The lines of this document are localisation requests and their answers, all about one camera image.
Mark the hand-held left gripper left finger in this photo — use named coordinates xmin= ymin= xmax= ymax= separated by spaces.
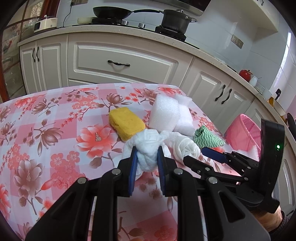
xmin=25 ymin=146 xmax=139 ymax=241

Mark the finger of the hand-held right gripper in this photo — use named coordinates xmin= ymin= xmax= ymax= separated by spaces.
xmin=201 ymin=146 xmax=259 ymax=174
xmin=183 ymin=156 xmax=250 ymax=186

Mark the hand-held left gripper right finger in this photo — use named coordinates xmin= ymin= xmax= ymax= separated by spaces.
xmin=157 ymin=147 xmax=271 ymax=241

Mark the white foam sheet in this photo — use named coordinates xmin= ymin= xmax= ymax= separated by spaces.
xmin=240 ymin=144 xmax=260 ymax=161

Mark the green striped cloth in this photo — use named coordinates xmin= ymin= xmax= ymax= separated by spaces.
xmin=193 ymin=126 xmax=225 ymax=148

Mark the knotted white cloth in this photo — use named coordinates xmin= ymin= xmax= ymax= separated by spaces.
xmin=124 ymin=128 xmax=178 ymax=180

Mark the pink trash bin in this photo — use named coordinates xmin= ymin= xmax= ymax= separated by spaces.
xmin=224 ymin=113 xmax=263 ymax=160

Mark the white foam block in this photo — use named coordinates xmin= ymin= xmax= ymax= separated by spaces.
xmin=177 ymin=95 xmax=193 ymax=107
xmin=173 ymin=104 xmax=195 ymax=137
xmin=149 ymin=93 xmax=179 ymax=130

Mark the yellow sponge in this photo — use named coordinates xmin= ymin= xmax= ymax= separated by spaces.
xmin=109 ymin=107 xmax=146 ymax=142

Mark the person's right forearm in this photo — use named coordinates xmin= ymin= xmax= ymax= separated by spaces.
xmin=264 ymin=210 xmax=295 ymax=234

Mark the person's right hand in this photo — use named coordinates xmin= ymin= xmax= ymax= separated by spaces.
xmin=253 ymin=205 xmax=284 ymax=233

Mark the white cabinet door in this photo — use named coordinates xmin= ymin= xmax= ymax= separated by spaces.
xmin=20 ymin=44 xmax=41 ymax=93
xmin=180 ymin=58 xmax=232 ymax=130
xmin=210 ymin=80 xmax=255 ymax=137
xmin=37 ymin=39 xmax=68 ymax=91
xmin=247 ymin=102 xmax=287 ymax=130

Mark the black pan on right counter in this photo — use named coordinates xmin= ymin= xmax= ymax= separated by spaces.
xmin=286 ymin=112 xmax=296 ymax=128

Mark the white bowl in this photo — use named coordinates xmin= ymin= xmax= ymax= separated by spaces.
xmin=274 ymin=103 xmax=287 ymax=115

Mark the white cup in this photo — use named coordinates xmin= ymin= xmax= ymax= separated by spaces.
xmin=260 ymin=87 xmax=273 ymax=99

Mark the red enamel pot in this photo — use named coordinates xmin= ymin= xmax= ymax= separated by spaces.
xmin=239 ymin=69 xmax=253 ymax=82

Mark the pink floral tablecloth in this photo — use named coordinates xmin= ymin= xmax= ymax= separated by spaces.
xmin=0 ymin=84 xmax=238 ymax=241

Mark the white drawer front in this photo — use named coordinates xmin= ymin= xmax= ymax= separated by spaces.
xmin=68 ymin=35 xmax=193 ymax=85

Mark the black gas stove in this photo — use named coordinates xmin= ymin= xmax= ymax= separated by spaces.
xmin=72 ymin=17 xmax=200 ymax=49

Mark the black stockpot with lid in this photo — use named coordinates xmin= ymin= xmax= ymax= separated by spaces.
xmin=161 ymin=9 xmax=198 ymax=34

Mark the black range hood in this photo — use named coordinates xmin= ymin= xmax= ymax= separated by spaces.
xmin=159 ymin=0 xmax=212 ymax=16

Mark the black wok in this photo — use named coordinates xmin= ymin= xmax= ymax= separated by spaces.
xmin=92 ymin=6 xmax=162 ymax=20

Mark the white rice cooker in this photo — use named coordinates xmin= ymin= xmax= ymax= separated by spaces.
xmin=33 ymin=15 xmax=58 ymax=33

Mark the wooden framed glass door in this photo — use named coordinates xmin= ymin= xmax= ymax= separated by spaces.
xmin=0 ymin=0 xmax=62 ymax=103

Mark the black drawer handle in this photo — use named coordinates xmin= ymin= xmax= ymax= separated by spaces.
xmin=107 ymin=60 xmax=130 ymax=67

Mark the beige wall socket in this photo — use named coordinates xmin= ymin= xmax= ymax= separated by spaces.
xmin=231 ymin=34 xmax=244 ymax=49

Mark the white wall cabinet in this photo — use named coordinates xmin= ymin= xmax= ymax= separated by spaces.
xmin=201 ymin=0 xmax=280 ymax=33

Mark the black power cable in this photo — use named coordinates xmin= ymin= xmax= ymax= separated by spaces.
xmin=57 ymin=3 xmax=73 ymax=28

